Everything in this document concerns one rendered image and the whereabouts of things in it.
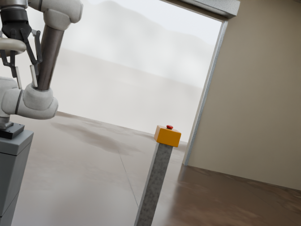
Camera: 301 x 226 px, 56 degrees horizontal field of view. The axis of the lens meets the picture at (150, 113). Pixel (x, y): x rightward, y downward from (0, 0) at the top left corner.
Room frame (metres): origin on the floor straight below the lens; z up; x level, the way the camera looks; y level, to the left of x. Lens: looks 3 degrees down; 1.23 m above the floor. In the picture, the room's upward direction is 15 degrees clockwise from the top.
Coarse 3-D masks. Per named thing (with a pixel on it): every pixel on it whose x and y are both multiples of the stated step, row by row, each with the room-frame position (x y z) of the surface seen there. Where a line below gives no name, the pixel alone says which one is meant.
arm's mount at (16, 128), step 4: (16, 124) 1.75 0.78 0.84; (20, 124) 1.76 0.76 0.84; (8, 128) 1.59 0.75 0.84; (12, 128) 1.62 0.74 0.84; (16, 128) 1.65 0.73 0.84; (20, 128) 1.68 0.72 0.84; (0, 132) 1.51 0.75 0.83; (4, 132) 1.51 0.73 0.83; (8, 132) 1.52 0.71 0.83; (12, 132) 1.53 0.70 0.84; (16, 132) 1.60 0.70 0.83; (20, 132) 1.71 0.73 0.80; (0, 136) 1.51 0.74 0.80; (4, 136) 1.52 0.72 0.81; (8, 136) 1.52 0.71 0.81; (12, 136) 1.53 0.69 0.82
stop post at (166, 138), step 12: (156, 132) 1.55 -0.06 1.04; (168, 132) 1.49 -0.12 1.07; (180, 132) 1.51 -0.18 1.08; (156, 144) 1.57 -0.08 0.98; (168, 144) 1.49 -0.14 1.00; (156, 156) 1.50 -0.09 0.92; (168, 156) 1.51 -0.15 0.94; (156, 168) 1.51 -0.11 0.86; (156, 180) 1.51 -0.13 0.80; (144, 192) 1.53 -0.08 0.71; (156, 192) 1.51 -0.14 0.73; (144, 204) 1.51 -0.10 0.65; (156, 204) 1.51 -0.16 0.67; (144, 216) 1.51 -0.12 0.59
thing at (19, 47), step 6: (0, 42) 0.69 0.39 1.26; (6, 42) 0.71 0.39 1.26; (12, 42) 0.73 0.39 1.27; (18, 42) 0.77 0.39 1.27; (0, 48) 0.70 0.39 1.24; (6, 48) 0.72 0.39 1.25; (12, 48) 0.74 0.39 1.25; (18, 48) 0.77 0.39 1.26; (24, 48) 0.82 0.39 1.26; (6, 54) 0.94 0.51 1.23; (18, 54) 0.92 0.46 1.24
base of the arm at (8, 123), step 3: (0, 117) 1.57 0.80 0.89; (3, 117) 1.58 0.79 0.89; (6, 117) 1.60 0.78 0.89; (9, 117) 1.64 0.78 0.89; (0, 120) 1.57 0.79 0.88; (3, 120) 1.59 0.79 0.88; (6, 120) 1.61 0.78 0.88; (0, 123) 1.57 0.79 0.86; (3, 123) 1.58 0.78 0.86; (6, 123) 1.61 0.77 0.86; (9, 123) 1.65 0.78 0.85; (12, 123) 1.70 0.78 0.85; (0, 126) 1.55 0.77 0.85; (3, 126) 1.55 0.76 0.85; (6, 126) 1.57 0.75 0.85
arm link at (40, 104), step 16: (48, 0) 1.35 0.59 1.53; (64, 0) 1.37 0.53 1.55; (48, 16) 1.39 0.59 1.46; (64, 16) 1.40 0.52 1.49; (80, 16) 1.44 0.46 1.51; (48, 32) 1.45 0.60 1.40; (48, 48) 1.48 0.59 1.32; (48, 64) 1.53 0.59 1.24; (48, 80) 1.59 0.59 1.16; (32, 96) 1.58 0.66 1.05; (48, 96) 1.62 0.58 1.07; (16, 112) 1.61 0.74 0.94; (32, 112) 1.62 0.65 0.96; (48, 112) 1.65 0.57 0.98
